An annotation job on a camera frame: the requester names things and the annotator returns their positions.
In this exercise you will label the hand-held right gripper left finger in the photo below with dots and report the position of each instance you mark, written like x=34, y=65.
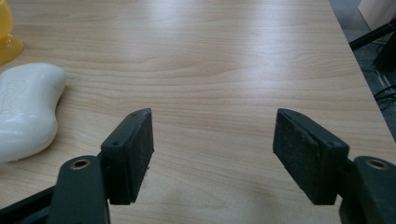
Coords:
x=126, y=155

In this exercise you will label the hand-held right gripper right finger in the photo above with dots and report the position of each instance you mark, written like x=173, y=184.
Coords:
x=306, y=155

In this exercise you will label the white soap bar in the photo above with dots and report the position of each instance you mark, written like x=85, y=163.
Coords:
x=25, y=112

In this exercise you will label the black metal stand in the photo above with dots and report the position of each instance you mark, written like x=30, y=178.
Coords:
x=378, y=40

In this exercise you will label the white cabinet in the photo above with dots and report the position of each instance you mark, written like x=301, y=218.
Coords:
x=378, y=11

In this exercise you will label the yellow plastic cup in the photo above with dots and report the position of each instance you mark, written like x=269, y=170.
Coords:
x=7, y=37

